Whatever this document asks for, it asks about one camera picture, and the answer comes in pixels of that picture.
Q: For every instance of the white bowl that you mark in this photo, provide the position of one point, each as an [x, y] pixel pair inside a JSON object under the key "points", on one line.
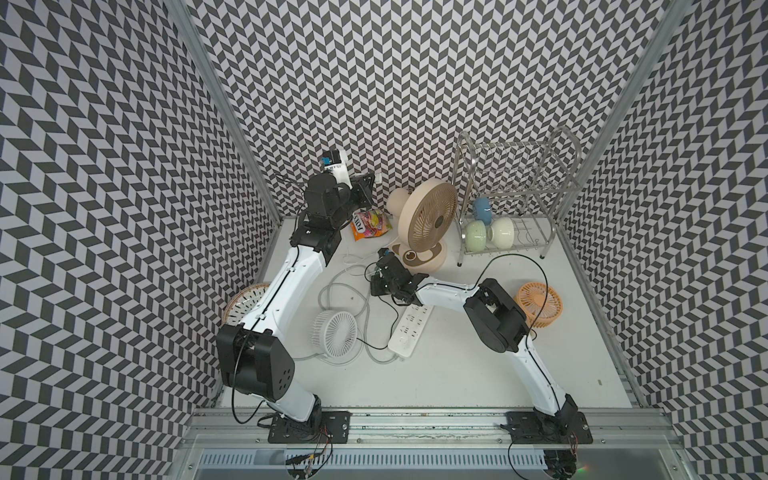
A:
{"points": [[502, 233]]}

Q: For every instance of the candy snack bag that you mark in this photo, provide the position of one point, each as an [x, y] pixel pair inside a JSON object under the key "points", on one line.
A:
{"points": [[371, 223]]}

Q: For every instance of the beige desk fan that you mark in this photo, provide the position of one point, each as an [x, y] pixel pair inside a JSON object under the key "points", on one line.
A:
{"points": [[423, 218]]}

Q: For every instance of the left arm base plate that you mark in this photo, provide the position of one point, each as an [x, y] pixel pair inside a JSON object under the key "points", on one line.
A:
{"points": [[330, 425]]}

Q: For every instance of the patterned woven plate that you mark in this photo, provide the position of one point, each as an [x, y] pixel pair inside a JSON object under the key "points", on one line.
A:
{"points": [[243, 302]]}

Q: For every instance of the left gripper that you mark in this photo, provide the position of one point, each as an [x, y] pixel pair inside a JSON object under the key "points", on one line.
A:
{"points": [[364, 195]]}

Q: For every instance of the blue bowl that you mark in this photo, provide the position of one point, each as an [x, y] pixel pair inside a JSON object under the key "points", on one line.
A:
{"points": [[482, 210]]}

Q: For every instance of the white power strip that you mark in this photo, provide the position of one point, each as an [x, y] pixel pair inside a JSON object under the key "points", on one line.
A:
{"points": [[409, 330]]}

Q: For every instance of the metal dish rack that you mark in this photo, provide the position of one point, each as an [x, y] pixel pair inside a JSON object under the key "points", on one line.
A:
{"points": [[527, 181]]}

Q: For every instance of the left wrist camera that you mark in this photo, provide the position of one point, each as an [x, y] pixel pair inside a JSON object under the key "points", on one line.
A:
{"points": [[336, 163]]}

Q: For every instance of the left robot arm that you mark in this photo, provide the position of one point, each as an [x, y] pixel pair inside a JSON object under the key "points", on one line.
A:
{"points": [[252, 356]]}

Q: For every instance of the small white fan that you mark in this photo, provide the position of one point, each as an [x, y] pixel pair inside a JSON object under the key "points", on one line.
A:
{"points": [[334, 335]]}

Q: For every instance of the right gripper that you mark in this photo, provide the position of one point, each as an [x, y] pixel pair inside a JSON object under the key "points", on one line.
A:
{"points": [[375, 284]]}

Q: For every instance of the green bowl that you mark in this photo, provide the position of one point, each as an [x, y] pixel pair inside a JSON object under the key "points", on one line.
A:
{"points": [[475, 236]]}

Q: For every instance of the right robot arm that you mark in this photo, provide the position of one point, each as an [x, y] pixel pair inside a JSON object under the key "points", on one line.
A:
{"points": [[499, 322]]}

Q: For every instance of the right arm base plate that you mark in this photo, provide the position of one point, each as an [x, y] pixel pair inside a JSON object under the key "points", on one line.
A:
{"points": [[532, 427]]}

